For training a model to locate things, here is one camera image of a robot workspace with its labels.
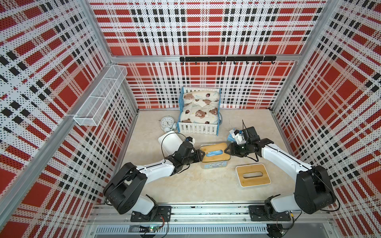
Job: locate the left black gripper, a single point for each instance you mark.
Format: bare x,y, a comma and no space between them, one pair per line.
198,158

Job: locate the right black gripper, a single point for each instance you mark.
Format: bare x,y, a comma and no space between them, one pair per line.
233,150

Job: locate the bamboo slotted lid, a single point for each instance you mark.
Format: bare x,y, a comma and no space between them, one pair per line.
221,146

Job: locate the blue soft tissue pack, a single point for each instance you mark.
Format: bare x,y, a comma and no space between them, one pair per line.
214,153

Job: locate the clear plastic tissue box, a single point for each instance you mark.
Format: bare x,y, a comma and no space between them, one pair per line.
213,164

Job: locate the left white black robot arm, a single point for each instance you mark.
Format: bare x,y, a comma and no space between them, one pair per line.
124,189

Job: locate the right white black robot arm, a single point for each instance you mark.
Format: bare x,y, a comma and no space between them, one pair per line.
313,190

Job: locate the white tissue box bamboo lid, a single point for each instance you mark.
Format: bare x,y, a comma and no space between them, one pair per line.
252,175

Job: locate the bear print blanket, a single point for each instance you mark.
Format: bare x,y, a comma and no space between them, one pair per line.
200,115

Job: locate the white alarm clock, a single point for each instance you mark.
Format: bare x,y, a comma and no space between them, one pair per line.
168,124

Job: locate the blue white toy crib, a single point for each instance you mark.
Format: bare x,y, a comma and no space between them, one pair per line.
198,128

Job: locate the bear print pillow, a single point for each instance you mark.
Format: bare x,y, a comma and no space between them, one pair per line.
201,98

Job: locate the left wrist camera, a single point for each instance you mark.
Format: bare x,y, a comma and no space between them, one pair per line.
190,140

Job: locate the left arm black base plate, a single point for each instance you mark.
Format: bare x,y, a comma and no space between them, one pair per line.
157,214

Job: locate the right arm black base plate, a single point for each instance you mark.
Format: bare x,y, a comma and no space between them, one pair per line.
261,213

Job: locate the black hook rail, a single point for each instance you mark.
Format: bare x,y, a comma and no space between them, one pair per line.
229,59

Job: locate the aluminium front rail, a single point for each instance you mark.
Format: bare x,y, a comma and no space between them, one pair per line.
205,220

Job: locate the white wire mesh shelf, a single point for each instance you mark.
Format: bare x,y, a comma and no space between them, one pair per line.
106,87

